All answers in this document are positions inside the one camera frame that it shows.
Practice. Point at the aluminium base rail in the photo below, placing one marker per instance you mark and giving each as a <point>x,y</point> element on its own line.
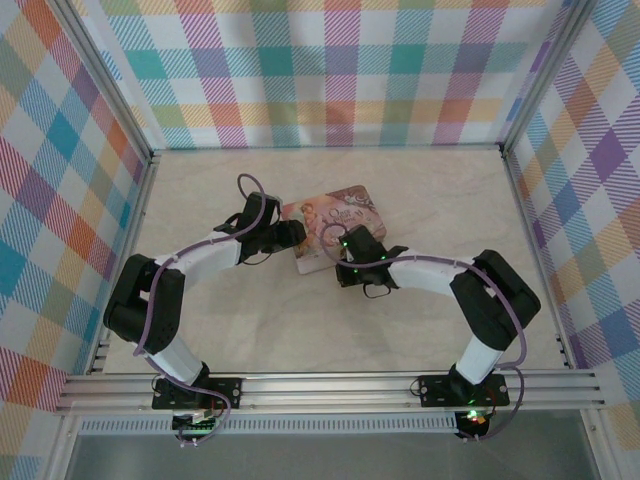
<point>330,392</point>

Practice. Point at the green circuit board with plug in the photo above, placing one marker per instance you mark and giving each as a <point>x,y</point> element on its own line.
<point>195,422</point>

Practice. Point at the right aluminium side rail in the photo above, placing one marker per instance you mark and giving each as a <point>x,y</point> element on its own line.
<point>537,200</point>

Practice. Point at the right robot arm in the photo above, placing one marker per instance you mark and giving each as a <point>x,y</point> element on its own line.
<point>490,310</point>

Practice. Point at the pink illustrated tin box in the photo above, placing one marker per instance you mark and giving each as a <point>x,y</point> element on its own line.
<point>340,210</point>

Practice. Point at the aluminium frame post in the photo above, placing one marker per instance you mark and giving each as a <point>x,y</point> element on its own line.
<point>545,75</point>
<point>100,80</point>

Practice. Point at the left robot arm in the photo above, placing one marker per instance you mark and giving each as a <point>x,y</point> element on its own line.
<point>130,310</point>

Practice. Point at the right aluminium frame post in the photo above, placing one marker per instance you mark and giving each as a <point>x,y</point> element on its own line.
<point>545,75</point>

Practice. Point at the aluminium side rail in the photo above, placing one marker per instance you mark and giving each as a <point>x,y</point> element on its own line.
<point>537,200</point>
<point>132,225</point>

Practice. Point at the black controller with lit leds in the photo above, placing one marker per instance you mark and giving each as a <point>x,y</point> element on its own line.
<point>474,422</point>

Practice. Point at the left aluminium frame post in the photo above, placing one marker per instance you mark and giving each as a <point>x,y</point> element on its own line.
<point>100,80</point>

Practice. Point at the left aluminium side rail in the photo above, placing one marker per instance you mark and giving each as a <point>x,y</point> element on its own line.
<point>132,225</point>

